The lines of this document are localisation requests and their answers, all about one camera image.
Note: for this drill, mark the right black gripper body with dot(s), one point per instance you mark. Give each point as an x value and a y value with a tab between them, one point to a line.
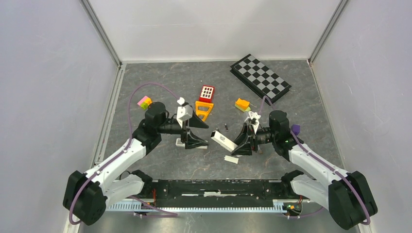
263	136

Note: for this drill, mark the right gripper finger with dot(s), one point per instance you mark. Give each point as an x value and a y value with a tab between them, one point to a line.
242	149
242	138

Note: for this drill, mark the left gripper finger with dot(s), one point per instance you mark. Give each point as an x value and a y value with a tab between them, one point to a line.
196	122
191	138

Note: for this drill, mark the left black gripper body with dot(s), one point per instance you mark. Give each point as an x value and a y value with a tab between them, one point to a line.
172	127

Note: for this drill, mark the white remote control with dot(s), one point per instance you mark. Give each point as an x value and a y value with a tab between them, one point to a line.
188	145
223	141

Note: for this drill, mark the white battery cover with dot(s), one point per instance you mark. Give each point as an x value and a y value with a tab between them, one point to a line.
231	159

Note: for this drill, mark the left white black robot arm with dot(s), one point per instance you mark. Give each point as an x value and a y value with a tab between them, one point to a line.
88	194

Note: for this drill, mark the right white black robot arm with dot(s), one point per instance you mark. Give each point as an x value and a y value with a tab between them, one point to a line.
346	195

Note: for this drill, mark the red white window block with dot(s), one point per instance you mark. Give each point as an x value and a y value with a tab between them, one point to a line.
207	94

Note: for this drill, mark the purple cube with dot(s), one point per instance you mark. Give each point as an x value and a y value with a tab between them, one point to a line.
295	129

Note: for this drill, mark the orange green toy block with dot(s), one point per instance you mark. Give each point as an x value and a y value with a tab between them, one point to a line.
242	105

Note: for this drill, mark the pink yellow green blocks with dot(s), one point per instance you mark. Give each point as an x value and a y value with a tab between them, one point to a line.
145	102

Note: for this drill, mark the black grey checkerboard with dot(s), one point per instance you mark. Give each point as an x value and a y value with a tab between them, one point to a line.
260	78

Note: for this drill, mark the orange triangular plastic frame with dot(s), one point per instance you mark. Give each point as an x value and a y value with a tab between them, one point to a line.
203	109

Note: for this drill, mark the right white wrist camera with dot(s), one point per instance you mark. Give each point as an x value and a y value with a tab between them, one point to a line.
252	119

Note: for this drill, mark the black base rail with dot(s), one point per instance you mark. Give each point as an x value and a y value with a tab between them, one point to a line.
216	193

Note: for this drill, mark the white slotted cable duct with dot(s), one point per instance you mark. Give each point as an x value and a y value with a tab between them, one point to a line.
129	205

